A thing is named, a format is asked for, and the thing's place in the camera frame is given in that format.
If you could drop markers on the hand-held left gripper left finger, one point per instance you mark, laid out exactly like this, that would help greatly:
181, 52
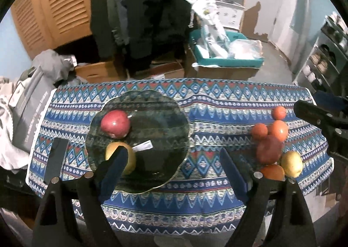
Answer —
117, 162

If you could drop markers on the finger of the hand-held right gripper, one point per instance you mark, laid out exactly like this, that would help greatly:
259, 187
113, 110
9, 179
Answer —
333, 101
312, 113

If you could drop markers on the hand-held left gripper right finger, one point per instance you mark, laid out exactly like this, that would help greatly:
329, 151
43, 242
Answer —
231, 168

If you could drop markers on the orange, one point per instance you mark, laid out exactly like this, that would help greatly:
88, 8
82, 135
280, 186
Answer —
280, 129
259, 130
272, 173
279, 113

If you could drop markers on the red apple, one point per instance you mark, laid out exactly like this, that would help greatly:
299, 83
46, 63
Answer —
115, 124
269, 149

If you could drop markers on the dark glass plate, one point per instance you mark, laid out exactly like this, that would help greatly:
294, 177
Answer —
157, 127

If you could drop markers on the yellow apple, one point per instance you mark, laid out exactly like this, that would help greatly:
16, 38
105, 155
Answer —
291, 164
132, 160

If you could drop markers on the white paper label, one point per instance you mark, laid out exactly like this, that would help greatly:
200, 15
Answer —
142, 146

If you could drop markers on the group of shoes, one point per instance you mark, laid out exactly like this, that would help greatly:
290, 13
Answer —
320, 60

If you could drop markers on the metal shoe rack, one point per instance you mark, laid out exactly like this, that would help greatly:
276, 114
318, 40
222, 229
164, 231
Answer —
312, 56

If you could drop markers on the black phone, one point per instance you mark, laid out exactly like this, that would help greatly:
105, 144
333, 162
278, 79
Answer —
55, 158

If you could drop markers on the blue patterned tablecloth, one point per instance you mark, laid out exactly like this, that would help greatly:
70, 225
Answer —
217, 105

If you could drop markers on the small wooden crate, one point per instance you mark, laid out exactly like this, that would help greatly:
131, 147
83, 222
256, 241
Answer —
95, 71

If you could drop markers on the clear plastic bag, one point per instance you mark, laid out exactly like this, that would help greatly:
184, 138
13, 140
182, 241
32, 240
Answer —
244, 48

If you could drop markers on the teal plastic bin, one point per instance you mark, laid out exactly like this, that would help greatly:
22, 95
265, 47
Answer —
231, 62

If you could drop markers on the large cardboard box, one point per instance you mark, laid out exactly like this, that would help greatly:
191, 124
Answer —
223, 71

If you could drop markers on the open cardboard box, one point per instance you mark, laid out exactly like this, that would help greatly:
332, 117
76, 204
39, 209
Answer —
163, 70

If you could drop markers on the grey tote bag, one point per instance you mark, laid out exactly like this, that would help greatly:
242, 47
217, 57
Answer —
30, 105

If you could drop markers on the white cloth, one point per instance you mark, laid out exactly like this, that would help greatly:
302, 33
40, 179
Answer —
8, 132

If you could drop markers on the white patterned box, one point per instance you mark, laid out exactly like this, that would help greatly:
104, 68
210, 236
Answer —
231, 16

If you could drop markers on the white printed plastic bag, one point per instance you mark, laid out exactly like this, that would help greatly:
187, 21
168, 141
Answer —
209, 18

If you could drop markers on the grey hanging jacket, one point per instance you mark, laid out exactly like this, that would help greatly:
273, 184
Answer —
108, 18

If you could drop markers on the black hanging coat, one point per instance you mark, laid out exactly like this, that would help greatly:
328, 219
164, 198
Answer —
157, 18

